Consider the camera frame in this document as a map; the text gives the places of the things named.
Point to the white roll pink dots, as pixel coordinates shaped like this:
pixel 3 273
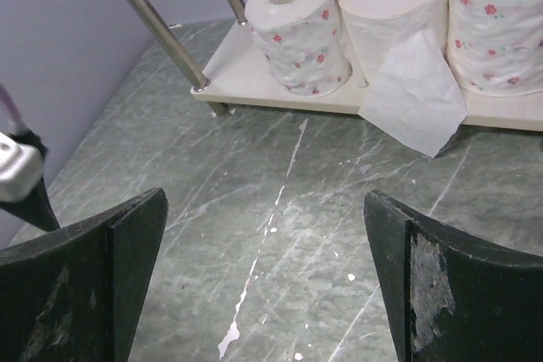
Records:
pixel 301 41
pixel 495 46

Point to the plain white toilet roll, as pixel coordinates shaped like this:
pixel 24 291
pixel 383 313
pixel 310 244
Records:
pixel 400 46

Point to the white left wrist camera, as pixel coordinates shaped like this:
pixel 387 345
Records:
pixel 21 169

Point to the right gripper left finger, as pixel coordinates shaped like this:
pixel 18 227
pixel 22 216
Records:
pixel 76 294

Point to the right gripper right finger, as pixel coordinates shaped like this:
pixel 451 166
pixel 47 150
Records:
pixel 451 296

